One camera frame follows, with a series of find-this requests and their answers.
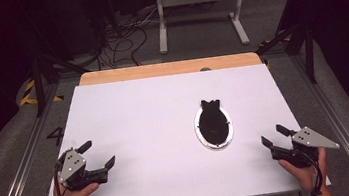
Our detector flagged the oval silver picture frame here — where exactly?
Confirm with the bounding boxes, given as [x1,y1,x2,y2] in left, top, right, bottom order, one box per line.
[191,96,237,154]

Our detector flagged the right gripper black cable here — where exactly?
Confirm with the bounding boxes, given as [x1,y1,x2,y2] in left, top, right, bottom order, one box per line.
[298,147,328,196]

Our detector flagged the person's right hand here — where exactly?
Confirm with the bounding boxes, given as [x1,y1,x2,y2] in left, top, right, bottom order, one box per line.
[276,146,333,196]

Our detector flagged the black tripod stand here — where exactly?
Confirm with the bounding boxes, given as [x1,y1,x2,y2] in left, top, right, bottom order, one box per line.
[252,20,320,91]
[18,0,95,118]

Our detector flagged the tangle of black floor cables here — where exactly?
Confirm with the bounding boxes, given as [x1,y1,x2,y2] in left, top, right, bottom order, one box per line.
[91,7,166,72]

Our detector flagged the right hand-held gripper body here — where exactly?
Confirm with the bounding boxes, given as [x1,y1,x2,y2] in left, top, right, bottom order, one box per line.
[268,121,343,172]

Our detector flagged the aluminium floor rail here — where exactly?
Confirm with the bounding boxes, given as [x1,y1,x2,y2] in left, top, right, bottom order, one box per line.
[0,81,76,196]
[291,47,349,196]

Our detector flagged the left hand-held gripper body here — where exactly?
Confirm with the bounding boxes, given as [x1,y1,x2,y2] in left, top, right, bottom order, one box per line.
[52,144,111,194]

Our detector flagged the white table board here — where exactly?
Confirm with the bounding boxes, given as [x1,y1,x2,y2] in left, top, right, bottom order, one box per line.
[27,56,333,196]

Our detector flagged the yellow black floor tape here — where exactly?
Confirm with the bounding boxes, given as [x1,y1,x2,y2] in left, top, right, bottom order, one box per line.
[16,76,65,107]

